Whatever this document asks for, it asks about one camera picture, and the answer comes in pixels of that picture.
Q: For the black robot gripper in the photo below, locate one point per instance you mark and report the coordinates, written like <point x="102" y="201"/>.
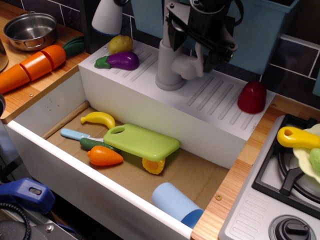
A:
<point x="207" y="23"/>

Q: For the grey toy faucet with lever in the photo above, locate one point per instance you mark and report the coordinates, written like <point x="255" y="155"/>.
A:
<point x="175" y="67"/>

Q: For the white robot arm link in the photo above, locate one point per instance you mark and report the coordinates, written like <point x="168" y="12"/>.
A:
<point x="107" y="19"/>

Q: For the teal plastic bin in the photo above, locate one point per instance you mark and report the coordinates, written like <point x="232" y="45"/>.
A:
<point x="262" y="24"/>

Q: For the purple toy eggplant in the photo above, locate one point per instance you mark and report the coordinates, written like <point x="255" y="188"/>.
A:
<point x="123" y="60"/>

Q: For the toy potato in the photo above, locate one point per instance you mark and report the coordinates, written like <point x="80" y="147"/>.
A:
<point x="119" y="44"/>

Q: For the red toy pepper half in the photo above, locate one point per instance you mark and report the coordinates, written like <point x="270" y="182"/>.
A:
<point x="252" y="98"/>

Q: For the green toy cutting board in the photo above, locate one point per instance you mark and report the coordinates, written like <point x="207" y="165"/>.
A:
<point x="141" y="142"/>

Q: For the yellow toy banana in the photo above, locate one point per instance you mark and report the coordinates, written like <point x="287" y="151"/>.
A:
<point x="99" y="118"/>

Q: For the yellow toy corn piece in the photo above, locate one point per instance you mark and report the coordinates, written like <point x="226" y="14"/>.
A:
<point x="153" y="167"/>

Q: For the white toy sink unit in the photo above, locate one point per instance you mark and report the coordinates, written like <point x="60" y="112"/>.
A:
<point x="203" y="116"/>

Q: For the small orange toy carrot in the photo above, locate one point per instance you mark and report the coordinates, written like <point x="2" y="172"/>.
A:
<point x="103" y="156"/>

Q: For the green toy cucumber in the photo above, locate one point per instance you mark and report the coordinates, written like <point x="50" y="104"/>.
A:
<point x="88" y="144"/>

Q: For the light blue plastic cup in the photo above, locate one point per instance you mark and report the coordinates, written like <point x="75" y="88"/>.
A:
<point x="173" y="202"/>

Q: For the pale green toy cabbage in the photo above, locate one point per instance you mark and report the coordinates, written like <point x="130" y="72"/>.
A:
<point x="314" y="159"/>

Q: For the toy stove top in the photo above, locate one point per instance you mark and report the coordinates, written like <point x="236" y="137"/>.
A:
<point x="275" y="186"/>

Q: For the steel pot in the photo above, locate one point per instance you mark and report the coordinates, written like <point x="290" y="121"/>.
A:
<point x="31" y="31"/>

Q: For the large wooden toy carrot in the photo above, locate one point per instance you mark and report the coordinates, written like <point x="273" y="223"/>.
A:
<point x="39" y="64"/>

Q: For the steel container edge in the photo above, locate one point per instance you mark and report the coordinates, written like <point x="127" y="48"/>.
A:
<point x="3" y="57"/>

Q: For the black stove knob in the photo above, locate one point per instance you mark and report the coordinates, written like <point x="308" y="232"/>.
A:
<point x="289" y="227"/>

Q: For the blue clamp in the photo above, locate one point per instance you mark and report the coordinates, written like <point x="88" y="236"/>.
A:
<point x="29" y="194"/>

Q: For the yellow handled toy pan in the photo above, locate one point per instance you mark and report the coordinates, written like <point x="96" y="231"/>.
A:
<point x="303" y="142"/>

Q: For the blue handled toy knife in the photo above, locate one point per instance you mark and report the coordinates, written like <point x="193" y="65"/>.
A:
<point x="76" y="135"/>

